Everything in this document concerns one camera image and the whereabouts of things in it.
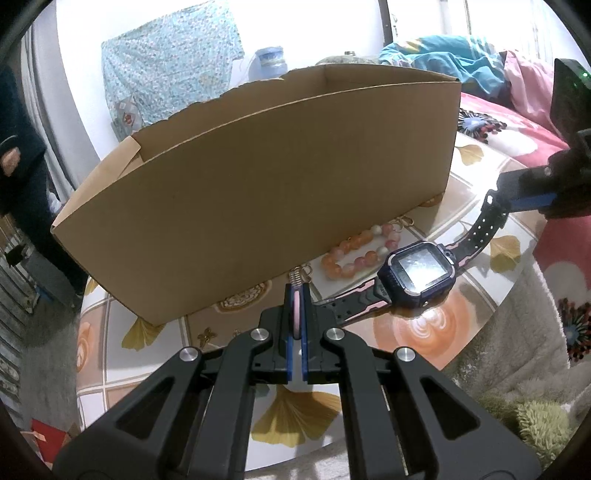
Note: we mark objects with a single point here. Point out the brown cardboard box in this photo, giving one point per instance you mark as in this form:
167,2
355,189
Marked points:
258,194

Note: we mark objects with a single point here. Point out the pink floral bed sheet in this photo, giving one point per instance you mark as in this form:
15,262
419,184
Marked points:
531,138

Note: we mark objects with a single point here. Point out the blue water bottle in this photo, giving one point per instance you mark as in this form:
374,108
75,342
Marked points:
270,60

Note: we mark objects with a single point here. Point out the gold hook earring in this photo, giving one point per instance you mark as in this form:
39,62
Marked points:
404,224
305,272

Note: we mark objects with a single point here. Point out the blue patterned wall cloth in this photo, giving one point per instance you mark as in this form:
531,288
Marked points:
161,60

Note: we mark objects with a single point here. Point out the ginkgo leaf patterned tablecloth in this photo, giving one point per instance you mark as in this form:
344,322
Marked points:
429,323

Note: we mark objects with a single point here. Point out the black pink smartwatch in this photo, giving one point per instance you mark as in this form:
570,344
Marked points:
418,270

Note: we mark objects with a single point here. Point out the pink quilt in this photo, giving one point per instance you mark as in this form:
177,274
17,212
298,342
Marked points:
526,87

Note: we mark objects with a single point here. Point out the blue blanket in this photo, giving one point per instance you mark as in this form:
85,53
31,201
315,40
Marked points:
443,60

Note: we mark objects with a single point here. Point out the metal railing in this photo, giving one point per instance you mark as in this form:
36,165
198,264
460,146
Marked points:
11,332

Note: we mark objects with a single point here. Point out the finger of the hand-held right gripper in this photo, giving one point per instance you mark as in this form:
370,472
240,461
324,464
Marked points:
521,187

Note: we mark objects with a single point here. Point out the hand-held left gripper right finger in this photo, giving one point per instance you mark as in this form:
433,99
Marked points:
305,360

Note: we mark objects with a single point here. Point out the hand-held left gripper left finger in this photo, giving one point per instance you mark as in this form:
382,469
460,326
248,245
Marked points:
289,360

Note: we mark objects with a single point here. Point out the grey blanket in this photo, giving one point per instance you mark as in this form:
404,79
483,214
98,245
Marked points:
344,58

